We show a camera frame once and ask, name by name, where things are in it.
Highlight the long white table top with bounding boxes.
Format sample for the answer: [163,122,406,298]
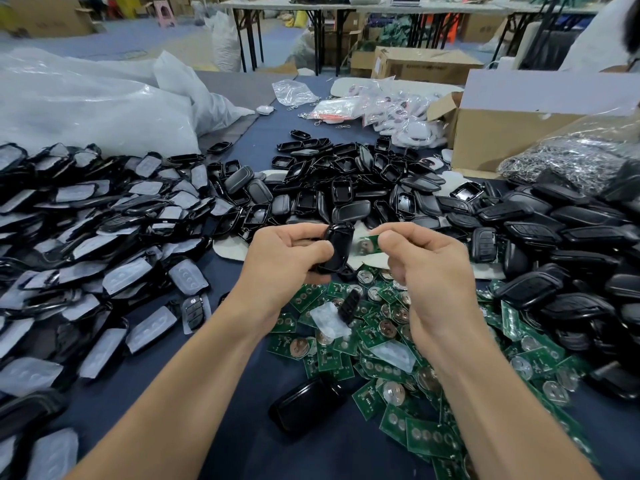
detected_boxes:
[220,0,601,14]

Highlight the clear bag with red label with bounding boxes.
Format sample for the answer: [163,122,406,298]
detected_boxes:
[302,97,364,124]

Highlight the black metal table frame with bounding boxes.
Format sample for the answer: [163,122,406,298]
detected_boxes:
[225,5,351,74]

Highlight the lone glossy black shell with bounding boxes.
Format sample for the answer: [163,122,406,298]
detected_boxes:
[268,377,351,439]

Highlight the small crumpled clear plastic bag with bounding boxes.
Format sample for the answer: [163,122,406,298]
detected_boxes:
[272,79,321,109]

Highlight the clear plastic film piece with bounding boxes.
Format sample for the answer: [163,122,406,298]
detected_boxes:
[308,301,353,341]

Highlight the pile of shells with pads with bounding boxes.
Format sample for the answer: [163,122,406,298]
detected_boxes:
[0,143,246,480]

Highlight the person's left hand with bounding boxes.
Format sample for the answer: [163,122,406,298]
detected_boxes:
[232,223,336,331]

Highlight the person's right hand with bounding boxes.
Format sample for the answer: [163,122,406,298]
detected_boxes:
[375,221,481,351]

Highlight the pile of black shell halves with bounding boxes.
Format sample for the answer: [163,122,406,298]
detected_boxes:
[265,129,481,241]

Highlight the brown cardboard box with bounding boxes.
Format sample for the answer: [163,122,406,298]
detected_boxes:
[372,47,486,88]

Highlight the pile of assembled black fobs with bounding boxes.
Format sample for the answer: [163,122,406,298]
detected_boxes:
[470,169,640,401]

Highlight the person's right forearm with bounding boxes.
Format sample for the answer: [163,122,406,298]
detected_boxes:
[425,329,601,480]

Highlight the tan cardboard box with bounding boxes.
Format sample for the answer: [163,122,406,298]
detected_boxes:
[10,0,96,38]

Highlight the pile of green circuit boards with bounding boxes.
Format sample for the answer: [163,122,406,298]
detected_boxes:
[265,235,601,480]

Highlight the heap of clear parts bags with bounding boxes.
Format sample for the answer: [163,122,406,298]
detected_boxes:
[362,85,449,149]

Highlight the large white plastic bag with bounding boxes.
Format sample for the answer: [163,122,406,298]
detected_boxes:
[0,47,256,158]

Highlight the person's left forearm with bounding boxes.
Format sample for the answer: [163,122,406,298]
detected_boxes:
[68,309,271,480]

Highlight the pink plastic stool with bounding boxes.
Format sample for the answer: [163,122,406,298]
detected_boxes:
[150,0,176,28]

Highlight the white sack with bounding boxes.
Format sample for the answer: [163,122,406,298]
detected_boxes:
[208,9,243,73]

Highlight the large open cardboard box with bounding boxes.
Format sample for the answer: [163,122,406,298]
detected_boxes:
[427,69,640,179]

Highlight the clear bag of metal parts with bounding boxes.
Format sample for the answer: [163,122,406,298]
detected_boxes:
[497,119,640,196]

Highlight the black rubber button pad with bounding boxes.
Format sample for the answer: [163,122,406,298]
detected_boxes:
[337,287,363,324]

